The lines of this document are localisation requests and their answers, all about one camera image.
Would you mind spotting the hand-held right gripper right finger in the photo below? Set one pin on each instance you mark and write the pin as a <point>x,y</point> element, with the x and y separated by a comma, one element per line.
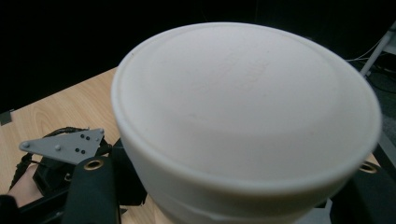
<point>341,205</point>

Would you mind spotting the black tape piece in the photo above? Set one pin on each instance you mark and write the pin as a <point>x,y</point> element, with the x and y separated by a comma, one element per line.
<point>5,117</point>

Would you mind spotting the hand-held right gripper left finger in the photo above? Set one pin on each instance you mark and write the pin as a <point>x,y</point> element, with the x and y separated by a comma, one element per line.
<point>130,180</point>

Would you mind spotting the metal stand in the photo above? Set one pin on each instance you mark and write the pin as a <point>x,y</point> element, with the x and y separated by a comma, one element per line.
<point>378,46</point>

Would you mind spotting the white bowl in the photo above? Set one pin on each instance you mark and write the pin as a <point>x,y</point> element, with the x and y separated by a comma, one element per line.
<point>243,124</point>

